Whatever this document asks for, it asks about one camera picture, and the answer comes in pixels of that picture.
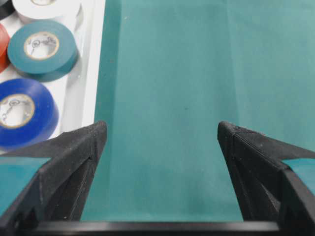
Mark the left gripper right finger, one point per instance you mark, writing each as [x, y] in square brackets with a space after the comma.
[267, 188]

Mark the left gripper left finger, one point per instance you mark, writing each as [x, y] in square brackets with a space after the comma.
[50, 180]

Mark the blue tape roll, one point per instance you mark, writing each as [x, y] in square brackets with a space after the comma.
[28, 113]

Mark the teal tape roll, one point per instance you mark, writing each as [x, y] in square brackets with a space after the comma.
[44, 50]

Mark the red tape roll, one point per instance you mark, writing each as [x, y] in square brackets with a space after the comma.
[4, 41]

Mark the white tape roll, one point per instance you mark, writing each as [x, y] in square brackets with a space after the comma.
[63, 11]

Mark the black tape roll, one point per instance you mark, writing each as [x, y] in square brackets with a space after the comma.
[6, 8]

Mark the white plastic tray case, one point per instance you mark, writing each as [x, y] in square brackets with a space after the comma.
[71, 88]

